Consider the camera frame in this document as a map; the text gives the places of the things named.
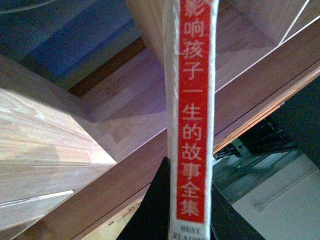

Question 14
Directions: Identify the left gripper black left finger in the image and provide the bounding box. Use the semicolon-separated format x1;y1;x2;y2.
118;156;171;240

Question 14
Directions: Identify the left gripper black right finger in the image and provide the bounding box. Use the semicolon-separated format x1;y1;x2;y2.
210;184;265;240

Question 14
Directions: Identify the red white spine book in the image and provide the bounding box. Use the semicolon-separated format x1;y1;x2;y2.
126;0;219;240

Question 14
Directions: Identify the left wooden shelf cabinet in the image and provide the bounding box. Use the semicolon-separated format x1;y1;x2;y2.
0;0;320;240

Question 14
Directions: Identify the white cabinet furniture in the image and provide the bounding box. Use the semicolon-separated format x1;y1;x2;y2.
232;154;320;240

